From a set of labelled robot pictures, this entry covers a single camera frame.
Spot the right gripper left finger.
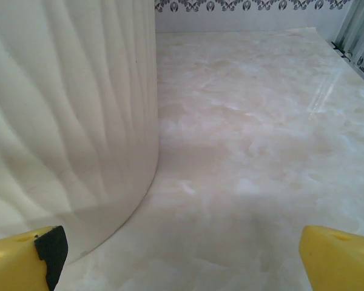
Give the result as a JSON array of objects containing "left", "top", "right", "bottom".
[{"left": 0, "top": 225, "right": 69, "bottom": 291}]

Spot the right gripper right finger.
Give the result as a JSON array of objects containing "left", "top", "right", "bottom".
[{"left": 299, "top": 224, "right": 364, "bottom": 291}]

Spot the white ribbed plastic bin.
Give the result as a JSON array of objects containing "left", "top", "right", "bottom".
[{"left": 0, "top": 0, "right": 160, "bottom": 264}]

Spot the aluminium frame post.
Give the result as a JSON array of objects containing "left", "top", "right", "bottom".
[{"left": 330, "top": 0, "right": 364, "bottom": 66}]

